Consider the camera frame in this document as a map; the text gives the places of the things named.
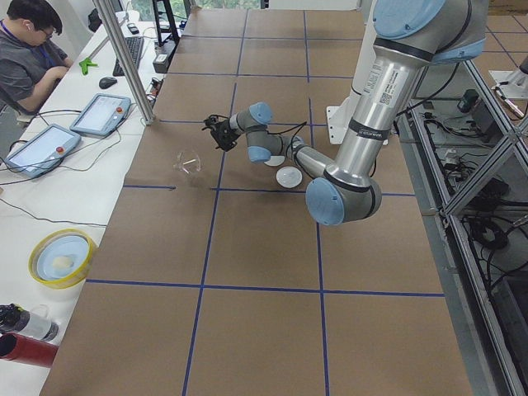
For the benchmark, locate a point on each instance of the clear water bottle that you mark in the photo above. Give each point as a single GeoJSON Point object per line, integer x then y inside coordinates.
{"type": "Point", "coordinates": [16, 319]}

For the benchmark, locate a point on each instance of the black computer mouse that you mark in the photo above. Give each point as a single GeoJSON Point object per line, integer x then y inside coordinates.
{"type": "Point", "coordinates": [107, 82]}

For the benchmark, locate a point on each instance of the aluminium frame post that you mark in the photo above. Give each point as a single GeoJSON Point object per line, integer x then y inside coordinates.
{"type": "Point", "coordinates": [122, 53]}

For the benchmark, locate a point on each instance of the green plastic tool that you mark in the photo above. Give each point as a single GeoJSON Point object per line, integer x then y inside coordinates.
{"type": "Point", "coordinates": [86, 64]}

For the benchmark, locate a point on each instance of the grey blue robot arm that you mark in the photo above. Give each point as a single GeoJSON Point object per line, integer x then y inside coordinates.
{"type": "Point", "coordinates": [409, 36]}

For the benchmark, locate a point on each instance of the red cylinder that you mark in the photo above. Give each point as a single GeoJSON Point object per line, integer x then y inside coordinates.
{"type": "Point", "coordinates": [27, 350]}

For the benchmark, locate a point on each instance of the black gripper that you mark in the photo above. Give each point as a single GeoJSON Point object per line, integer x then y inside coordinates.
{"type": "Point", "coordinates": [225, 130]}

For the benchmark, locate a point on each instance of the teach pendant tablet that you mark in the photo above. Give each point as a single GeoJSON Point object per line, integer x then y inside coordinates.
{"type": "Point", "coordinates": [101, 115]}
{"type": "Point", "coordinates": [43, 152]}

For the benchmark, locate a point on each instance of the near teach pendant tablet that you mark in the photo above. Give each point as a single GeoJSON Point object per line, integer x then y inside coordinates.
{"type": "Point", "coordinates": [43, 152]}

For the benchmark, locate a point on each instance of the white enamel mug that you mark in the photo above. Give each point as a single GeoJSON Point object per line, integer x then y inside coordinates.
{"type": "Point", "coordinates": [275, 161]}

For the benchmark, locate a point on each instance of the white ceramic cup lid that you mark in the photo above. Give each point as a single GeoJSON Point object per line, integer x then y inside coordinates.
{"type": "Point", "coordinates": [289, 177]}

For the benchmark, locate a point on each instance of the seated person grey shirt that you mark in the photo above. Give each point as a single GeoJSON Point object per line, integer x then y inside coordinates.
{"type": "Point", "coordinates": [31, 63]}

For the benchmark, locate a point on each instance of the far teach pendant tablet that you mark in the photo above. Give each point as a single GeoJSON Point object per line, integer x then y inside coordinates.
{"type": "Point", "coordinates": [101, 115]}

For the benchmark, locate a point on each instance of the aluminium frame rack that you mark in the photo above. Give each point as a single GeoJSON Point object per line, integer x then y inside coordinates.
{"type": "Point", "coordinates": [465, 142]}

